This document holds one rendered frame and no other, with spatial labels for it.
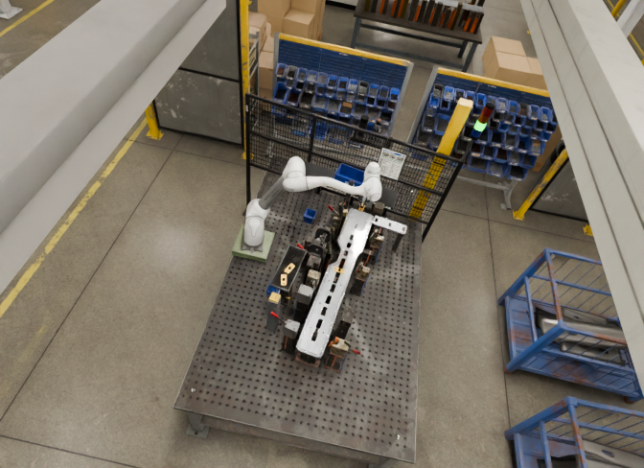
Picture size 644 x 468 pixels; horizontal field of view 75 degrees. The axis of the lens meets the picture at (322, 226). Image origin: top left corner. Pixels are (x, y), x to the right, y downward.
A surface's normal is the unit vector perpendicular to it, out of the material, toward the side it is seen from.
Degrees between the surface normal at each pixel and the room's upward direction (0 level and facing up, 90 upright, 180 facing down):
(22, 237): 90
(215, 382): 0
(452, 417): 0
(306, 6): 90
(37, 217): 90
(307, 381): 0
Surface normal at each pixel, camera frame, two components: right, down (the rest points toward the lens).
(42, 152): 0.98, 0.22
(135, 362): 0.13, -0.63
